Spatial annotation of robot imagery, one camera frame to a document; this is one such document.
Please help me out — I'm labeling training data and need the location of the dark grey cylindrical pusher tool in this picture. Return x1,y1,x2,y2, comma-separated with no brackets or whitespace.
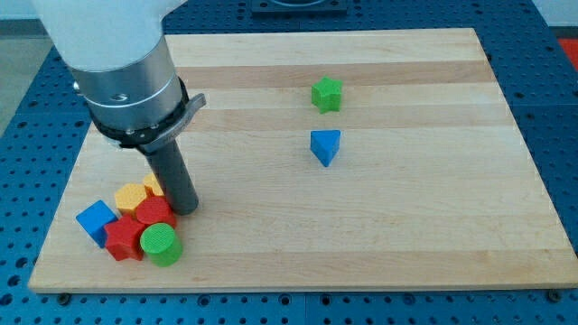
144,141,199,216

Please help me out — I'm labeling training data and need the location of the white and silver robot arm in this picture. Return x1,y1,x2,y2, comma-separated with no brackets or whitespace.
33,0,206,215

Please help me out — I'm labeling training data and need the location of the red star block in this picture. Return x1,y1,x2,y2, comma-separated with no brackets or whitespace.
105,214,146,261

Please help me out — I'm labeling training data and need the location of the blue triangle block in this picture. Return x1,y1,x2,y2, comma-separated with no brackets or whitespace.
310,130,341,167

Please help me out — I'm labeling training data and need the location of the green star block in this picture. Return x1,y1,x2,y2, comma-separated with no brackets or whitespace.
311,76,342,114

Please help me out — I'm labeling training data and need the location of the yellow block behind pusher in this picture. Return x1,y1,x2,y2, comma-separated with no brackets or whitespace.
142,172,164,197

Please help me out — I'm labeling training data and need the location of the red cylinder block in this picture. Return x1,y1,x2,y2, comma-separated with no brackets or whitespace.
135,196,177,228

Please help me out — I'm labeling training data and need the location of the yellow hexagon block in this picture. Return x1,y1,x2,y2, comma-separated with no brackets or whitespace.
114,183,148,217

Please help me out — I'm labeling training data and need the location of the green cylinder block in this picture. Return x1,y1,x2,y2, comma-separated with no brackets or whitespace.
140,223,183,267

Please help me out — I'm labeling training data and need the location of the blue cube block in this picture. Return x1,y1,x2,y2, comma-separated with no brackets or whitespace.
76,200,117,248

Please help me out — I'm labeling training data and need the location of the blue perforated table mat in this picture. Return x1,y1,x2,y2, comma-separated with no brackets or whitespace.
1,1,577,324

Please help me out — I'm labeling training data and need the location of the light wooden board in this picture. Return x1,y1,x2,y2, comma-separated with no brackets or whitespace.
29,28,577,293

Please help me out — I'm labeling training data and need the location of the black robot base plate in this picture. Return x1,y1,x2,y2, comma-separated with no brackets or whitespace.
248,0,349,18

